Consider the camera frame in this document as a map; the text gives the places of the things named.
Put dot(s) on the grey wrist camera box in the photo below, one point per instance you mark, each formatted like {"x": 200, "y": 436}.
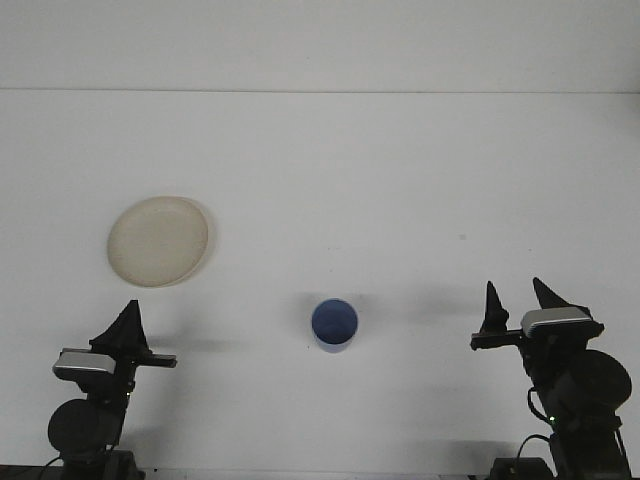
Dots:
{"x": 560, "y": 320}
{"x": 82, "y": 365}

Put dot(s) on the pale blue cup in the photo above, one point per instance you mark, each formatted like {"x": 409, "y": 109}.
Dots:
{"x": 335, "y": 325}

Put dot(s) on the pale round plate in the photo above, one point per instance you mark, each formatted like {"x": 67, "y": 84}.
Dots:
{"x": 157, "y": 242}

